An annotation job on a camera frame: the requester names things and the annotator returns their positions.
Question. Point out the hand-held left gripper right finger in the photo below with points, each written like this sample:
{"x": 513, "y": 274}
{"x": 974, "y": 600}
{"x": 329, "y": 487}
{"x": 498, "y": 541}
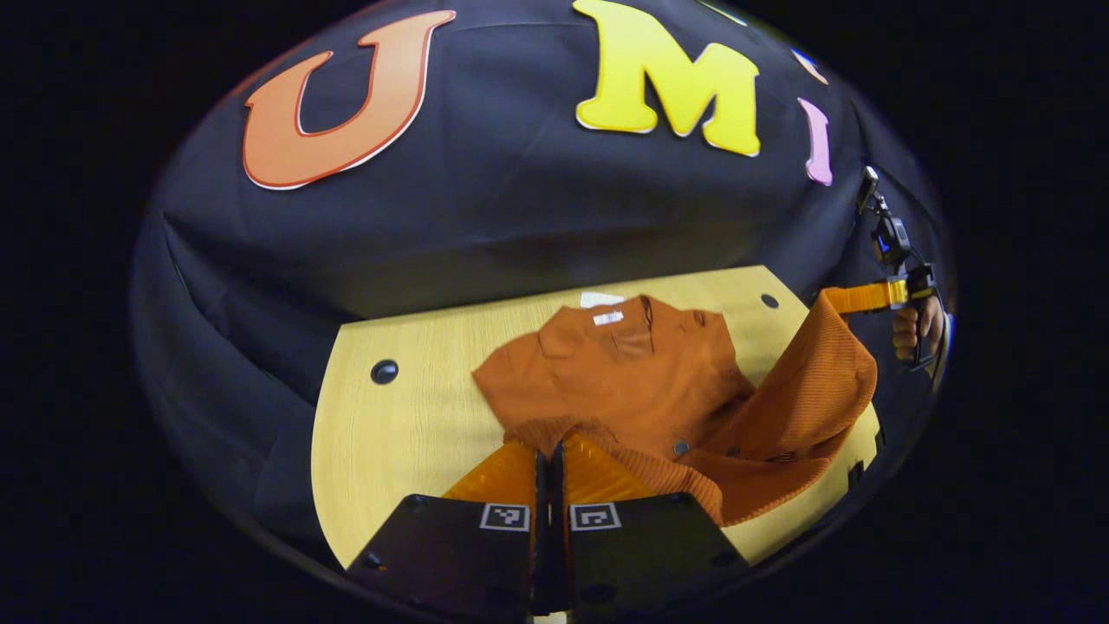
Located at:
{"x": 641, "y": 555}

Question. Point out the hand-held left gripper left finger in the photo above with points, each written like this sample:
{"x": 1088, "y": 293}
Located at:
{"x": 450, "y": 555}

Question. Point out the black backdrop cloth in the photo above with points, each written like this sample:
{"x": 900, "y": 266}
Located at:
{"x": 485, "y": 225}

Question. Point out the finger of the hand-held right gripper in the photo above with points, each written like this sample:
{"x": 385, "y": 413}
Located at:
{"x": 853, "y": 299}

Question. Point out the orange button-up garment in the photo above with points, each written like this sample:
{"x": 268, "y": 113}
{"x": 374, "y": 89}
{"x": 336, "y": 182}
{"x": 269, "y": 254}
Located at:
{"x": 624, "y": 373}

